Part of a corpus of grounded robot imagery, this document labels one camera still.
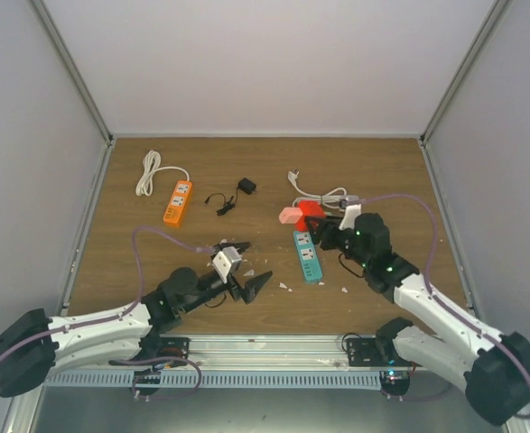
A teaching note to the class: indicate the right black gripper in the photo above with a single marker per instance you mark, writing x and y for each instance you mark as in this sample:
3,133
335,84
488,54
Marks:
326,227

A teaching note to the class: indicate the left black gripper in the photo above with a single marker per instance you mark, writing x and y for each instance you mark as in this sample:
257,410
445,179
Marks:
252,288

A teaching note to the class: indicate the red cube socket adapter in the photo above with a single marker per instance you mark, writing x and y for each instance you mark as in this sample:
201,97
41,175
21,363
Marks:
308,208

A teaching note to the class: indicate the pink plug adapter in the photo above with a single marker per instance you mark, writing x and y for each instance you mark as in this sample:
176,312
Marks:
290,215

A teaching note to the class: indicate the teal power strip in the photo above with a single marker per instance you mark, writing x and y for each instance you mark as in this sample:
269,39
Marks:
308,257

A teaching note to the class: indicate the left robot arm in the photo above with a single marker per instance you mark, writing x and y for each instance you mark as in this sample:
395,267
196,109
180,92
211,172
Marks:
36,346

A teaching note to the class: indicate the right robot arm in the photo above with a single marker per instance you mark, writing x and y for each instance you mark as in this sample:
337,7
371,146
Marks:
491,368

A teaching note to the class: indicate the white debris piece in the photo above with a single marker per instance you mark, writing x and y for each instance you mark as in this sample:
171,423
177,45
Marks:
285,287

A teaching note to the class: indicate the black power adapter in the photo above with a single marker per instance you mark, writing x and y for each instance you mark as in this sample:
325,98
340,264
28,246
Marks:
246,186

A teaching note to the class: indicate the orange power strip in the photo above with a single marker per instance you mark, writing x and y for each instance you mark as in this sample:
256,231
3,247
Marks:
177,204

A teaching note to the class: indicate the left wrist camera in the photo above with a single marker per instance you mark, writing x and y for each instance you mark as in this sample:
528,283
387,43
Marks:
226,261

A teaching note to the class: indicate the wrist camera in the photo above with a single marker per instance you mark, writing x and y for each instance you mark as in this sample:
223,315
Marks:
226,261
352,207

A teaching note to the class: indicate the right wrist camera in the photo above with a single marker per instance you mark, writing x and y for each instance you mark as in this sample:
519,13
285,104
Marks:
352,207

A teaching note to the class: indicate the aluminium front rail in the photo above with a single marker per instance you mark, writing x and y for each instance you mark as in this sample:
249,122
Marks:
252,352

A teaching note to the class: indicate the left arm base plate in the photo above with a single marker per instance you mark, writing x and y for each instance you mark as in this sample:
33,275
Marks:
154,351

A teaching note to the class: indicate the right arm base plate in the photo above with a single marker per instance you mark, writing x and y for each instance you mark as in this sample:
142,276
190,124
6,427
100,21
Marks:
371,351

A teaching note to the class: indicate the grey slotted cable duct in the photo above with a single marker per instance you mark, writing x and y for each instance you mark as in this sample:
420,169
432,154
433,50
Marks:
185,379

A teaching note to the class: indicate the right aluminium frame post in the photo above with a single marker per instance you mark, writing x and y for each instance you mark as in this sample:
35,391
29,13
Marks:
489,24

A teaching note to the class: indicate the aluminium frame post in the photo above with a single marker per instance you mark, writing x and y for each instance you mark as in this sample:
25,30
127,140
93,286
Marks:
489,24
48,24

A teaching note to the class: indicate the left aluminium frame post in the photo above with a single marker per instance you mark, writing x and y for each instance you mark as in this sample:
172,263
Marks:
48,24

